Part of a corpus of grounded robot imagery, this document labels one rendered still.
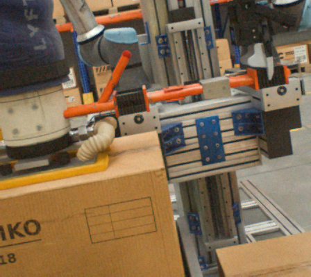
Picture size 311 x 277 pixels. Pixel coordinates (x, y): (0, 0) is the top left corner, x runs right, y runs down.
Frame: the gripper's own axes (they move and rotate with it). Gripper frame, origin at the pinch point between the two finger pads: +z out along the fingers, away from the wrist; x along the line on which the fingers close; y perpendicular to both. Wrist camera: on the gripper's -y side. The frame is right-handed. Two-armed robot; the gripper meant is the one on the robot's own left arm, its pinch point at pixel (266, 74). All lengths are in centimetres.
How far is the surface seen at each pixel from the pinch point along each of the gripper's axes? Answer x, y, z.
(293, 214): -155, -43, 107
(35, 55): 10, 55, -15
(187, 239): -15, 27, 47
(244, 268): -4, 13, 54
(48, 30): 5, 51, -20
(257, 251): -12, 7, 54
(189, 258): -3, 28, 47
